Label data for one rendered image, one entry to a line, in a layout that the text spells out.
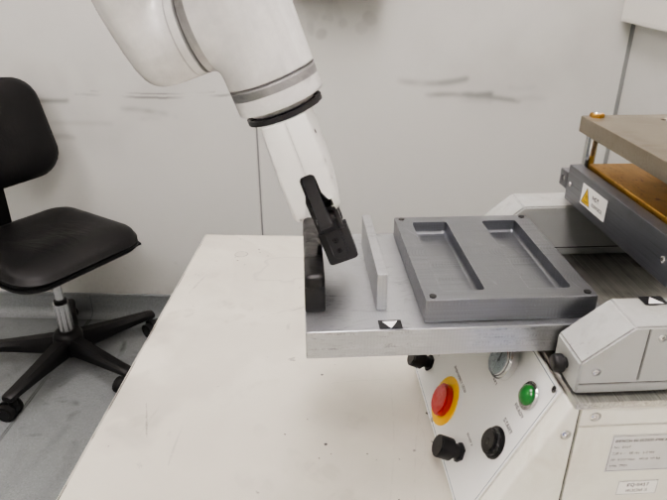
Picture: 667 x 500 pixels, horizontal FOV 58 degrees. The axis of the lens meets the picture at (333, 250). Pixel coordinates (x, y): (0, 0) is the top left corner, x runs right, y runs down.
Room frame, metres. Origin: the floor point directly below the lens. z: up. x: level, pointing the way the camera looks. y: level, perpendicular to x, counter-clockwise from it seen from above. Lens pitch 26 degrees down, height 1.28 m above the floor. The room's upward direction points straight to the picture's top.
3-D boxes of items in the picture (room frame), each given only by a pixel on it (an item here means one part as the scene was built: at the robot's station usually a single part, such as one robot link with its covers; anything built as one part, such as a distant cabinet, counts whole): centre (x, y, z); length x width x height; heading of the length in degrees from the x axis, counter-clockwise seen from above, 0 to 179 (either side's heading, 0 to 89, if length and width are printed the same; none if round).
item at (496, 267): (0.58, -0.16, 0.98); 0.20 x 0.17 x 0.03; 3
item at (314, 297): (0.57, 0.02, 0.99); 0.15 x 0.02 x 0.04; 3
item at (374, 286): (0.58, -0.12, 0.97); 0.30 x 0.22 x 0.08; 93
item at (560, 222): (0.73, -0.32, 0.97); 0.25 x 0.05 x 0.07; 93
